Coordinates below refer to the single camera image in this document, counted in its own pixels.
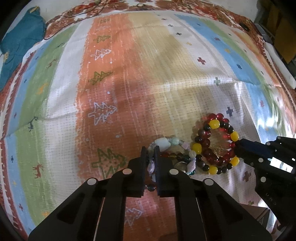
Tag red translucent bead bracelet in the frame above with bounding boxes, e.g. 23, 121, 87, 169
197, 112, 236, 166

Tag yellow and brown bead bracelet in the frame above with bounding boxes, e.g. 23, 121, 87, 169
194, 119, 240, 175

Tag pastel stone bead bracelet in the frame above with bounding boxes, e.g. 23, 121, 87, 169
146, 136, 197, 193

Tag metal jewelry box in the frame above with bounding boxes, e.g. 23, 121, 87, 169
240, 203, 270, 229

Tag small gold rings cluster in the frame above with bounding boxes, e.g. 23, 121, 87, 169
212, 146, 227, 156

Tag white bolster pillow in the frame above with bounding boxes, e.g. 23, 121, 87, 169
264, 42, 296, 89

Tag colourful striped bed cover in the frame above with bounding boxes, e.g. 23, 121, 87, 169
1, 9, 295, 240

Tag brown floral bedsheet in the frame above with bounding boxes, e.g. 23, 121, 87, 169
1, 1, 295, 138

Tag teal blue garment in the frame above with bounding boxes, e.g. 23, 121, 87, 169
1, 6, 46, 89

